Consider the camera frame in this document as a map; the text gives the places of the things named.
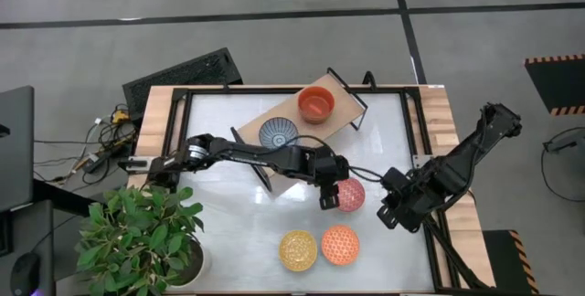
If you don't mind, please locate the red wave bowl blue inside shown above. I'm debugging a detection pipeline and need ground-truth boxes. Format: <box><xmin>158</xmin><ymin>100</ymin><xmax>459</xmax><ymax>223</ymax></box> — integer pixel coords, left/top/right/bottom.
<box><xmin>258</xmin><ymin>116</ymin><xmax>300</xmax><ymax>150</ymax></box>

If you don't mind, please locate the black power strip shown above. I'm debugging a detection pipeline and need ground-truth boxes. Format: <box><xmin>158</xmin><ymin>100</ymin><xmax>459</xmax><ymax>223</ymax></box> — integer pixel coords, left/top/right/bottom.
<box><xmin>83</xmin><ymin>148</ymin><xmax>121</xmax><ymax>174</ymax></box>

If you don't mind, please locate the grey floor device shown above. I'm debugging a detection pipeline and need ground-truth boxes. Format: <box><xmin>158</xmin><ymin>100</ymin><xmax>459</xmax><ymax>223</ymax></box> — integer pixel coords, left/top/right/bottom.
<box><xmin>542</xmin><ymin>127</ymin><xmax>585</xmax><ymax>154</ymax></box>

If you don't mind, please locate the blue patterned bowl pink inside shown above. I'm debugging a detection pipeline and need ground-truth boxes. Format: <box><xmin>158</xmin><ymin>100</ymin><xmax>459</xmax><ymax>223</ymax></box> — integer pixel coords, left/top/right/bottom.
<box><xmin>335</xmin><ymin>177</ymin><xmax>367</xmax><ymax>214</ymax></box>

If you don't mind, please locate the black side desk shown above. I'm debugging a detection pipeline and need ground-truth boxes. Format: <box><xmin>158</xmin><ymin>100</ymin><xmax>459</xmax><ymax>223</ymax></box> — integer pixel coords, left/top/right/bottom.
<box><xmin>0</xmin><ymin>179</ymin><xmax>92</xmax><ymax>296</ymax></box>

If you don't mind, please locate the blue diamond bowl yellow inside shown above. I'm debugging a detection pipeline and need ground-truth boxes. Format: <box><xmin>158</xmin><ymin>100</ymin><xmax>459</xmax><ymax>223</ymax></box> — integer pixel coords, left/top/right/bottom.
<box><xmin>278</xmin><ymin>229</ymin><xmax>319</xmax><ymax>273</ymax></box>

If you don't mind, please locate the green leafy plant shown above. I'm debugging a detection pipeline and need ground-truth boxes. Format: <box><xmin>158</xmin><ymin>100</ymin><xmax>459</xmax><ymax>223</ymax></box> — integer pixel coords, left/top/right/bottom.
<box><xmin>75</xmin><ymin>185</ymin><xmax>206</xmax><ymax>296</ymax></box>

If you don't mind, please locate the black computer mouse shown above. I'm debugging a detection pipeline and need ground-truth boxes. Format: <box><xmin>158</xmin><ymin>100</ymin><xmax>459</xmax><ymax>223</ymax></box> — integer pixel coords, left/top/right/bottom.
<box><xmin>9</xmin><ymin>252</ymin><xmax>42</xmax><ymax>296</ymax></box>

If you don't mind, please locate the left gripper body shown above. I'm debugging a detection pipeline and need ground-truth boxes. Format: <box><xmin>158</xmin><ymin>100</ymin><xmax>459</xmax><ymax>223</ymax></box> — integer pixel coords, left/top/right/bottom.
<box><xmin>312</xmin><ymin>147</ymin><xmax>352</xmax><ymax>188</ymax></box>

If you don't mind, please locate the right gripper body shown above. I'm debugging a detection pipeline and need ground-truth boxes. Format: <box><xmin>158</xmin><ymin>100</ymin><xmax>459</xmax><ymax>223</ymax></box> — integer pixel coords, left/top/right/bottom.
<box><xmin>388</xmin><ymin>181</ymin><xmax>431</xmax><ymax>224</ymax></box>

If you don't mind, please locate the plain orange bowl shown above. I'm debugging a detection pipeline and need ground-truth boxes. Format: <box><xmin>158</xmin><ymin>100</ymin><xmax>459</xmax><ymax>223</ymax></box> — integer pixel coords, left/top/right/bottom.
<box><xmin>297</xmin><ymin>85</ymin><xmax>336</xmax><ymax>125</ymax></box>

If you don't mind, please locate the teal star bowl orange inside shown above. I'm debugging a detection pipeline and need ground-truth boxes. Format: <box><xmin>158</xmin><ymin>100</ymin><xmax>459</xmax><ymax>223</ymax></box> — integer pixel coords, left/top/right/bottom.
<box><xmin>321</xmin><ymin>224</ymin><xmax>361</xmax><ymax>267</ymax></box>

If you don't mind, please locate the black hazard-striped floor mat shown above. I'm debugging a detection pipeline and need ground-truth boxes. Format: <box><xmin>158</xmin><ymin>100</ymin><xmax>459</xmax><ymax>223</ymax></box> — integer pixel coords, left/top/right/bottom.
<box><xmin>482</xmin><ymin>228</ymin><xmax>541</xmax><ymax>296</ymax></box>
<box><xmin>524</xmin><ymin>53</ymin><xmax>585</xmax><ymax>117</ymax></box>

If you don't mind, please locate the black-framed wooden shelf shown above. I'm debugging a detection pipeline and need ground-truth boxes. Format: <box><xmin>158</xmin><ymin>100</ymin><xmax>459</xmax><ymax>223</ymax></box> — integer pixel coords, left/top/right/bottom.
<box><xmin>229</xmin><ymin>66</ymin><xmax>370</xmax><ymax>197</ymax></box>

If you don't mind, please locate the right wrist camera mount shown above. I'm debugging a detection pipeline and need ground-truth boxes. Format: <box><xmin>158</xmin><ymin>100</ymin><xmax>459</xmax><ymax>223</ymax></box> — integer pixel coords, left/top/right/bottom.
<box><xmin>381</xmin><ymin>166</ymin><xmax>412</xmax><ymax>196</ymax></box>

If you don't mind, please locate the black perforated panel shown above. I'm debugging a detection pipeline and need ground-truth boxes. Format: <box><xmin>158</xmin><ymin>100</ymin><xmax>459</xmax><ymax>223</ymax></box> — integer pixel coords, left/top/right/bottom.
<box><xmin>122</xmin><ymin>48</ymin><xmax>244</xmax><ymax>122</ymax></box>

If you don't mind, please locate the black aluminium table frame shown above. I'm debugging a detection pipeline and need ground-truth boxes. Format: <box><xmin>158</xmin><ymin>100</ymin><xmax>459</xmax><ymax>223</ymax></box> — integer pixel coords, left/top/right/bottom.
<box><xmin>162</xmin><ymin>84</ymin><xmax>497</xmax><ymax>296</ymax></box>

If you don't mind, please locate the white plant pot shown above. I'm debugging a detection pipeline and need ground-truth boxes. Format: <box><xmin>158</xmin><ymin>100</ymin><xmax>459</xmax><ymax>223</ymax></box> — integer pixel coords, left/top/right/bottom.
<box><xmin>175</xmin><ymin>236</ymin><xmax>212</xmax><ymax>288</ymax></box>

